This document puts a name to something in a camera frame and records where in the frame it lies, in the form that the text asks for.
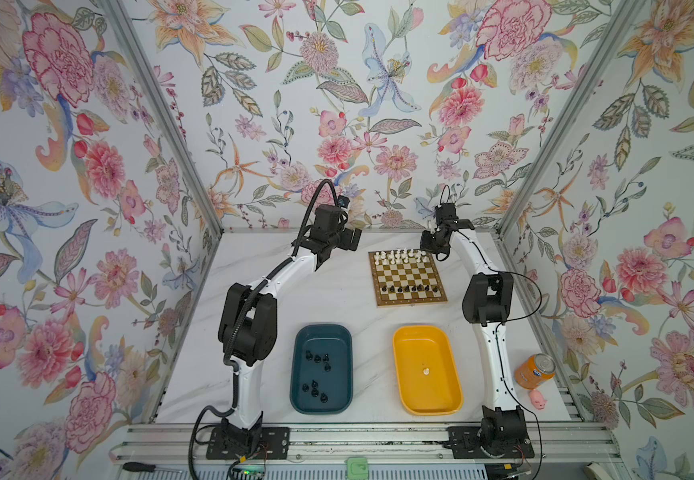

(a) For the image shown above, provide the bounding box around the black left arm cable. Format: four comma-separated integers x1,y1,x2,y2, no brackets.
187,178,339,480

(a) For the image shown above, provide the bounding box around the yellow plastic tray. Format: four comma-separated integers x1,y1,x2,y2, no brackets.
393,325,464,416

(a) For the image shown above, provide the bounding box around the green clip on rail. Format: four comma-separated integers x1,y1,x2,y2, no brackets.
346,457,370,480

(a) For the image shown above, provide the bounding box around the orange drink can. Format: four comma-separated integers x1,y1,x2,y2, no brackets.
514,353,557,390

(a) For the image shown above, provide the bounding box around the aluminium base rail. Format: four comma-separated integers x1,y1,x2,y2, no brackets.
110,421,622,468

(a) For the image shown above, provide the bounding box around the black screwdriver handle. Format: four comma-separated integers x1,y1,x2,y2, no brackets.
122,462,157,473

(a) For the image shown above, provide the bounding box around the pink pig toy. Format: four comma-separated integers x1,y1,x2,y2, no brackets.
529,389,547,410

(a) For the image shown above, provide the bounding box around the dark teal plastic tray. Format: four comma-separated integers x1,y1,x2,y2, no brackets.
290,324,354,415

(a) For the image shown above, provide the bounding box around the wooden chess board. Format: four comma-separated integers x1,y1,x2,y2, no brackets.
368,249,448,307

